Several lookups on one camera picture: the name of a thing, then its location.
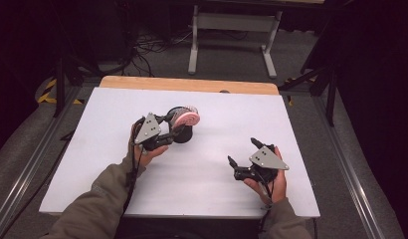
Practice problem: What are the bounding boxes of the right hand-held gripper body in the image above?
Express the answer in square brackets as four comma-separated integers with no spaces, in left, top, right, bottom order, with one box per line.
[234,144,291,183]

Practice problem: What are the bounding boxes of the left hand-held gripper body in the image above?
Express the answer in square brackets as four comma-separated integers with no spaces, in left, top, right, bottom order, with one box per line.
[133,113,176,152]

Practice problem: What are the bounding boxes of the black mesh pen cup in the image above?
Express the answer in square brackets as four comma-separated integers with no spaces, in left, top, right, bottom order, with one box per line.
[165,106,195,144]

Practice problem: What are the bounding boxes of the pink hairbrush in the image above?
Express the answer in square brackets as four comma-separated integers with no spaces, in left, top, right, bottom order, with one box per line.
[171,106,202,129]

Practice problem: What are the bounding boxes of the person's left hand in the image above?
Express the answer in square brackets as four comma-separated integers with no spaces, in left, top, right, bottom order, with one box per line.
[127,119,169,169]

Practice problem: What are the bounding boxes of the person's right hand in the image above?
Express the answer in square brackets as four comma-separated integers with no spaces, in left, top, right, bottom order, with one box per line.
[243,145,291,204]

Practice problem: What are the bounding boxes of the white table board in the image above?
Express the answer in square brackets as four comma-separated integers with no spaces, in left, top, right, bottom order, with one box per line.
[38,87,321,220]

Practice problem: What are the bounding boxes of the wooden table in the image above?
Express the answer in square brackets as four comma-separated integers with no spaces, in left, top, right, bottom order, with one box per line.
[99,75,281,97]

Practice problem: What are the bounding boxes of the person's dark clothing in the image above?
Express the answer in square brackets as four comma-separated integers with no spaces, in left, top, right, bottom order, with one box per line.
[113,217,264,239]

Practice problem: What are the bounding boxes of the black metal stand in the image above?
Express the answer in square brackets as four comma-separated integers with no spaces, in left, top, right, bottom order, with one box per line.
[278,63,339,127]
[52,54,105,119]

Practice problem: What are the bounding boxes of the yellow black hazard tape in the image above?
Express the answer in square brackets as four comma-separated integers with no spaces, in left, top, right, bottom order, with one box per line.
[37,78,85,106]

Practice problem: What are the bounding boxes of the right hand-held gripper cable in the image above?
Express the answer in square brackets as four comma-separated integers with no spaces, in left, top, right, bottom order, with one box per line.
[257,172,277,234]

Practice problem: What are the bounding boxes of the hand-held gripper cable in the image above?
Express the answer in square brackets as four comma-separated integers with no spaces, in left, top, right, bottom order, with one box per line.
[121,118,144,217]
[257,172,277,234]

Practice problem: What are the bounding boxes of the left hand-held gripper cable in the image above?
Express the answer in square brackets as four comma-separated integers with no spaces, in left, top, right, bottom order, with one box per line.
[121,118,144,217]

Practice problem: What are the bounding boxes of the bundle of black floor cables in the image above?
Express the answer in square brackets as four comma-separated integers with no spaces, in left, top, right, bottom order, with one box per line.
[121,28,195,78]

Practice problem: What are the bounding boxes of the aluminium floor rail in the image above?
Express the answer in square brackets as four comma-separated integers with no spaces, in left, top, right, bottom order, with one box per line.
[311,95,389,239]
[0,86,81,235]

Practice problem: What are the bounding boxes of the grey metal desk frame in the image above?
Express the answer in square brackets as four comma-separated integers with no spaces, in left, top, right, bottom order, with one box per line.
[187,4,285,80]

